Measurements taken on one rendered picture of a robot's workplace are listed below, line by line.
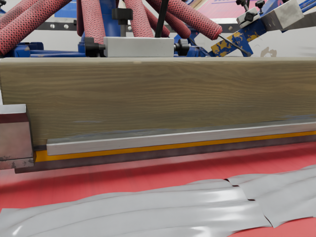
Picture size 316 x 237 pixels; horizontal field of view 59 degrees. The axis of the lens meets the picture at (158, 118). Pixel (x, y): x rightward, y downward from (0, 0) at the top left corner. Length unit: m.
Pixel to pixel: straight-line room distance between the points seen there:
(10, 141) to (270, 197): 0.20
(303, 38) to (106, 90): 2.92
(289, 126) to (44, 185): 0.24
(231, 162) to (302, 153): 0.09
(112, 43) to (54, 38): 3.87
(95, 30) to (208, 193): 0.56
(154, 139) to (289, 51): 3.00
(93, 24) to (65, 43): 3.63
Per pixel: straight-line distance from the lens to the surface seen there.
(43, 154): 0.27
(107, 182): 0.26
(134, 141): 0.25
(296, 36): 3.17
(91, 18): 0.76
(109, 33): 1.02
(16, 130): 0.24
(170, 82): 0.25
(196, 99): 0.27
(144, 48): 0.53
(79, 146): 0.24
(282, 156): 0.34
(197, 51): 0.93
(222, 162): 0.30
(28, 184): 0.27
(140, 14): 0.80
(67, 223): 0.21
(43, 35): 4.38
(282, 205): 0.24
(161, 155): 0.28
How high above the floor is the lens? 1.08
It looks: 16 degrees down
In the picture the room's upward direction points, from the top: 1 degrees clockwise
